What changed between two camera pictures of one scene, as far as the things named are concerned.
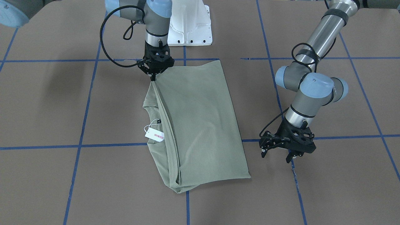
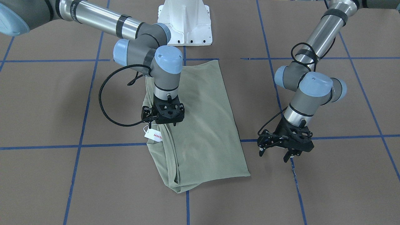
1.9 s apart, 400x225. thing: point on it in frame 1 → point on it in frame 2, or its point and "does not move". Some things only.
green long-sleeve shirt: [202, 142] does not move
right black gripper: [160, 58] → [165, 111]
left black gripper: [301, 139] does not move
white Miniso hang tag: [155, 134] does not move
